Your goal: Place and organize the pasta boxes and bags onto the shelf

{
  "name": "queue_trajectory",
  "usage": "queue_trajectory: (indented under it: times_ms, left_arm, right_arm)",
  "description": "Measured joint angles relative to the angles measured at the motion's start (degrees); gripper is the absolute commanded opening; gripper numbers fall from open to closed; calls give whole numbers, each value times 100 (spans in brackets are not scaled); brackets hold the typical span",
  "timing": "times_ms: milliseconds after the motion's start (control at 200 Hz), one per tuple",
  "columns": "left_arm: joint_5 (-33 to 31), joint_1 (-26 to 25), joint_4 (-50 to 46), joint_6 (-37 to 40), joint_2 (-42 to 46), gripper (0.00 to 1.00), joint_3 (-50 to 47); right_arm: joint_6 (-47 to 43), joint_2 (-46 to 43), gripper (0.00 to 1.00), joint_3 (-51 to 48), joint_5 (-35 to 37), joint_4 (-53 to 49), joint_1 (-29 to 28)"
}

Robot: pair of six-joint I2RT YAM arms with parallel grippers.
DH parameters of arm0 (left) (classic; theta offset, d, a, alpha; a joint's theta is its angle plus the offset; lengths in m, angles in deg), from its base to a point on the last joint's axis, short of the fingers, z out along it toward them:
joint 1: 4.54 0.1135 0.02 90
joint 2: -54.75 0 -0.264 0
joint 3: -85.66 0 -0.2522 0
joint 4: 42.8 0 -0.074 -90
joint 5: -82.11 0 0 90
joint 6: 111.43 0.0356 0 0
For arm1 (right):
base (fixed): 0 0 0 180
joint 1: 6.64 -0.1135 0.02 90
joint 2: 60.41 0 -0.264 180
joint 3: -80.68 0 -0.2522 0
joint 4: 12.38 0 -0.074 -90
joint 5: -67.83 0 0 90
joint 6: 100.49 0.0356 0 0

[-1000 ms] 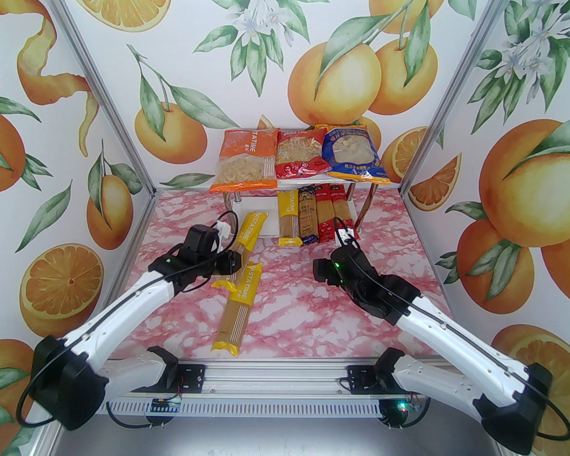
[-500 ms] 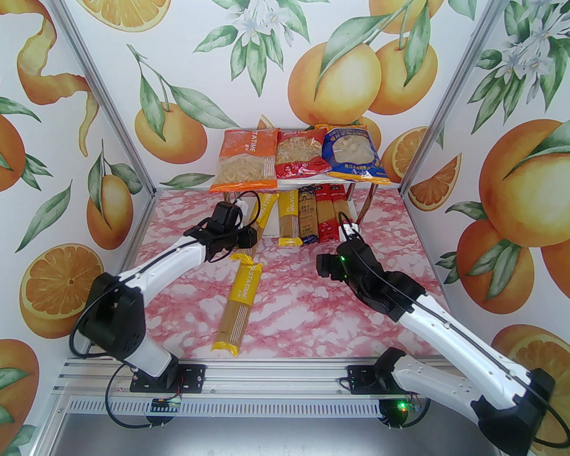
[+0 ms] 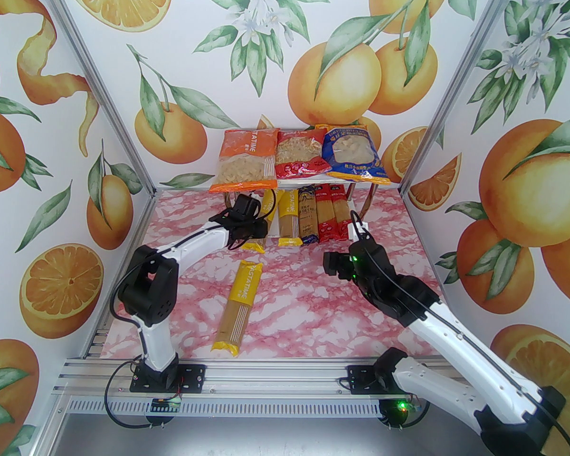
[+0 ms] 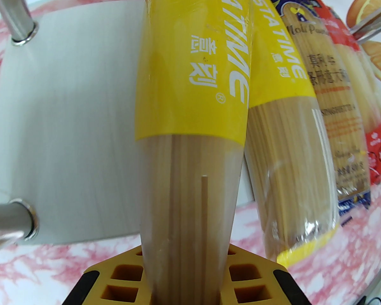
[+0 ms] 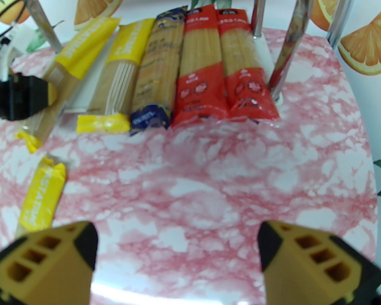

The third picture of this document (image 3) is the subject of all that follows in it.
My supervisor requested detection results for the yellow pastatime spaghetti pack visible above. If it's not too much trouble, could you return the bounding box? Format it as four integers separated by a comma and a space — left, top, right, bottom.
240, 189, 277, 254
211, 260, 263, 356
278, 188, 301, 247

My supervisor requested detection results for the red spaghetti pack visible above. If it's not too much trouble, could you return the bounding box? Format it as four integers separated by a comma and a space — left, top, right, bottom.
313, 183, 335, 243
330, 183, 354, 241

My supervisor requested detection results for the orange pastatime pasta bag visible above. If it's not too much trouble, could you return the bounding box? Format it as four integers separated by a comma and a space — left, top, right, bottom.
209, 129, 278, 193

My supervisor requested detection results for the dark blue spaghetti pack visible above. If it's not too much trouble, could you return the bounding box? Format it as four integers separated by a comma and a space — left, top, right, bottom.
297, 185, 320, 246

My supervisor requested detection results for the red macaroni pasta bag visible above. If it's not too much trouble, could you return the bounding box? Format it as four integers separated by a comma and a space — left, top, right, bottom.
275, 129, 331, 180

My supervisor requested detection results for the blue orecchiette pasta bag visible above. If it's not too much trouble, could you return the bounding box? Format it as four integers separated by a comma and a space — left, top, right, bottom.
315, 123, 391, 185

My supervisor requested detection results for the white two-tier shelf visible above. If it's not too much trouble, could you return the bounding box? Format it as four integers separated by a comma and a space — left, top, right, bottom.
217, 129, 402, 246

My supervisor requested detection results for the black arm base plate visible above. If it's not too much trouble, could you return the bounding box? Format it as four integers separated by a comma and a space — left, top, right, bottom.
347, 365, 385, 393
130, 363, 206, 393

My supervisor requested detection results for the aluminium mounting rail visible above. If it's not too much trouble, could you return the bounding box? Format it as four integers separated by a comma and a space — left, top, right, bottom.
52, 357, 461, 403

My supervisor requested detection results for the black base cable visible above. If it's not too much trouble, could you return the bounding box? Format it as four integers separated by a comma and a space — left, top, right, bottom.
380, 395, 430, 428
104, 361, 181, 430

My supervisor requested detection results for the slotted metal cable strip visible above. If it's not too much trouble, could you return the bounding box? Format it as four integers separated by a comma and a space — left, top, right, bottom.
66, 399, 390, 418

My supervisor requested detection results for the aluminium frame post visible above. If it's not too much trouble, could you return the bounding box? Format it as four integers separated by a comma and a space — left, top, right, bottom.
40, 0, 158, 196
399, 0, 525, 198

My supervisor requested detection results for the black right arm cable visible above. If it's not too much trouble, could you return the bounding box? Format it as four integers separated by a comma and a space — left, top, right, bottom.
351, 210, 570, 456

